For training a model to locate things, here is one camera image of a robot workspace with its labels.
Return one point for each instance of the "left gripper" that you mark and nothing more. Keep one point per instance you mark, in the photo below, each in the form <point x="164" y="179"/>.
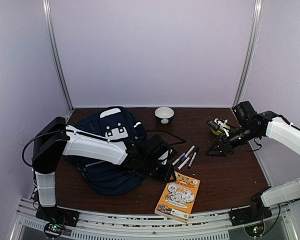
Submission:
<point x="164" y="176"/>

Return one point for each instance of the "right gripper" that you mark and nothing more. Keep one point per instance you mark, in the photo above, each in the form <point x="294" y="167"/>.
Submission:
<point x="224" y="144"/>

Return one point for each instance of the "orange cartoon paperback book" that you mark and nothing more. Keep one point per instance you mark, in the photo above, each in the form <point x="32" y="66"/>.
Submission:
<point x="178" y="197"/>

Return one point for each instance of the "navy blue student backpack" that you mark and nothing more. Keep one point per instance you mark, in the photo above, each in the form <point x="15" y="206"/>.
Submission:
<point x="105" y="178"/>

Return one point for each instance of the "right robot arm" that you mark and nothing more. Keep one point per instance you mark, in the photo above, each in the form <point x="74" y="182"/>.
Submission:
<point x="275" y="142"/>

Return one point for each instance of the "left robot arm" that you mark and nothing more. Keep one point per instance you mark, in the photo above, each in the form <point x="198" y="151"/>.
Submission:
<point x="58" y="139"/>

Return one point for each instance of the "lime green bowl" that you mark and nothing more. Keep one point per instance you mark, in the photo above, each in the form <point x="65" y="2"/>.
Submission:
<point x="221" y="130"/>

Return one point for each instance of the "white marker dark cap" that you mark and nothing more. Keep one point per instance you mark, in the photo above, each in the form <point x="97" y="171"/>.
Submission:
<point x="183" y="163"/>

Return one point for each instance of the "white marker blue cap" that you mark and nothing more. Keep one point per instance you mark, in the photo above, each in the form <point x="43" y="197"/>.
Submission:
<point x="179" y="158"/>

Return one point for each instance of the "white marker black cap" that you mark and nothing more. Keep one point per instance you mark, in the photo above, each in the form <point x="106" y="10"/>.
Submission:
<point x="189" y="151"/>

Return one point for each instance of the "white marker red cap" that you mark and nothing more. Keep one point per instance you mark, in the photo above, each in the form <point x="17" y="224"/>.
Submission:
<point x="193" y="157"/>

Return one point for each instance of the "black and white bowl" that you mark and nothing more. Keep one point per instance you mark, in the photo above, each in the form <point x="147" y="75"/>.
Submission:
<point x="164" y="115"/>

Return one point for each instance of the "front aluminium rail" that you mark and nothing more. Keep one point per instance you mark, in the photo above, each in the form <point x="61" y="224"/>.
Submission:
<point x="211" y="225"/>

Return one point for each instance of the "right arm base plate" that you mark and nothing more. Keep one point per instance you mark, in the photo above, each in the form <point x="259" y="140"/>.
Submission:
<point x="243" y="216"/>

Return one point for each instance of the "right aluminium frame post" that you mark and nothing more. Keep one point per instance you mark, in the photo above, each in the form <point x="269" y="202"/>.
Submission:
<point x="251" y="48"/>

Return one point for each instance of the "aluminium frame post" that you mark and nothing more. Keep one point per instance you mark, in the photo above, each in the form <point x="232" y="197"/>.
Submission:
<point x="55" y="53"/>
<point x="251" y="48"/>

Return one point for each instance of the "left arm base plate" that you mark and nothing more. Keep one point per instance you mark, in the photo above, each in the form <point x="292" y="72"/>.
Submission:
<point x="60" y="216"/>

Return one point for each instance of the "left aluminium frame post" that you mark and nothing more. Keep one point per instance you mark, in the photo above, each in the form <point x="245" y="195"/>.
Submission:
<point x="55" y="53"/>

